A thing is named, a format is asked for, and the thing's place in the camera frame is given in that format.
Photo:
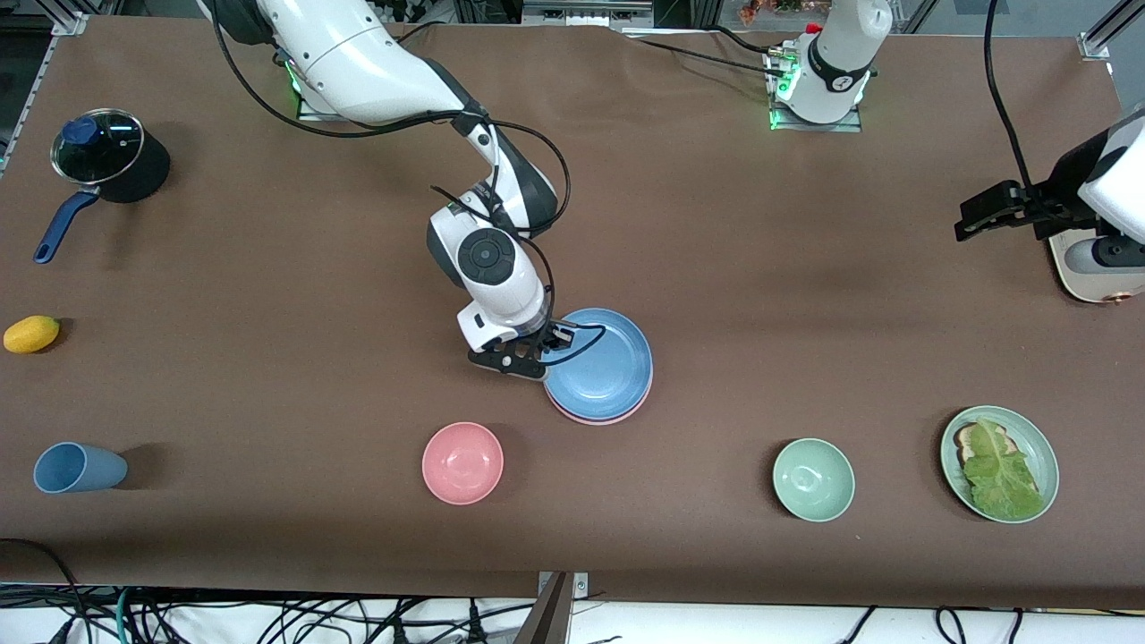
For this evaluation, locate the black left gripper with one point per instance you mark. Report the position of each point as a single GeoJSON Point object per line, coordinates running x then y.
{"type": "Point", "coordinates": [1043, 207]}

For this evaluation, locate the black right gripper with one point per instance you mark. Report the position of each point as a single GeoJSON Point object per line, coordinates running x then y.
{"type": "Point", "coordinates": [547, 335]}

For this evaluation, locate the blue plate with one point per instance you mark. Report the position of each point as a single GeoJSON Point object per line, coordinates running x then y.
{"type": "Point", "coordinates": [604, 367]}

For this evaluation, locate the pink plate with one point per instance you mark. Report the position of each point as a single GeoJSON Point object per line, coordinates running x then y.
{"type": "Point", "coordinates": [599, 421]}

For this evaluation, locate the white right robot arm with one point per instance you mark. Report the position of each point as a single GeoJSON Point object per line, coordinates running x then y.
{"type": "Point", "coordinates": [358, 63]}

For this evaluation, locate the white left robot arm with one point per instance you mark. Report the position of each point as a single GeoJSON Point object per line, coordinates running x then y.
{"type": "Point", "coordinates": [836, 54]}

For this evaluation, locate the beige toaster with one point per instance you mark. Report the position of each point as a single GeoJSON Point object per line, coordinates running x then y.
{"type": "Point", "coordinates": [1096, 286]}

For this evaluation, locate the small pink bowl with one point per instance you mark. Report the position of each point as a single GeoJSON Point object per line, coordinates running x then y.
{"type": "Point", "coordinates": [462, 463]}

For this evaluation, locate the toasted bread slice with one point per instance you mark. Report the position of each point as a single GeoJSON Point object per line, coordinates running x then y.
{"type": "Point", "coordinates": [966, 440]}

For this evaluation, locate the green plate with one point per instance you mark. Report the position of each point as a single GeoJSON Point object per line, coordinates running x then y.
{"type": "Point", "coordinates": [1042, 465]}

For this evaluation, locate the green lettuce leaf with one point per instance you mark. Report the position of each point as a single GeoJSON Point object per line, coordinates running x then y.
{"type": "Point", "coordinates": [1000, 474]}

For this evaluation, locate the dark angled bar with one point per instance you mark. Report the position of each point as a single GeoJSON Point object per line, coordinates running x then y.
{"type": "Point", "coordinates": [546, 617]}

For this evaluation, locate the small green bowl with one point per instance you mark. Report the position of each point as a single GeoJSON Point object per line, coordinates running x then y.
{"type": "Point", "coordinates": [813, 479]}

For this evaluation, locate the orange background objects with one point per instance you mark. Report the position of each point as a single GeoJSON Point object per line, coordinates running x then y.
{"type": "Point", "coordinates": [778, 9]}

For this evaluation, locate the grey equipment box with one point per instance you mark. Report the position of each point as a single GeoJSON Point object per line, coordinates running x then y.
{"type": "Point", "coordinates": [586, 11]}

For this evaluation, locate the blue plastic cup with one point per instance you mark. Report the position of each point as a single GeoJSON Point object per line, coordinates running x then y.
{"type": "Point", "coordinates": [76, 468]}

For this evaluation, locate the yellow lemon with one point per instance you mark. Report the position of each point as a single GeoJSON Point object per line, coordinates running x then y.
{"type": "Point", "coordinates": [31, 334]}

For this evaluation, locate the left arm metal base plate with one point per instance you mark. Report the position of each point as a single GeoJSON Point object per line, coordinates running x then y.
{"type": "Point", "coordinates": [818, 123]}

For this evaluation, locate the aluminium frame profile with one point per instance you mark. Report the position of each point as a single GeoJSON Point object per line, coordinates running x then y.
{"type": "Point", "coordinates": [1105, 31]}

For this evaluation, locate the metal table edge bracket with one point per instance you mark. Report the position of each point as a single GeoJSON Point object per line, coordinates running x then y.
{"type": "Point", "coordinates": [580, 583]}

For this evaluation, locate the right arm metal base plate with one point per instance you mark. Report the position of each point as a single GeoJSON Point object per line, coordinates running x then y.
{"type": "Point", "coordinates": [309, 109]}

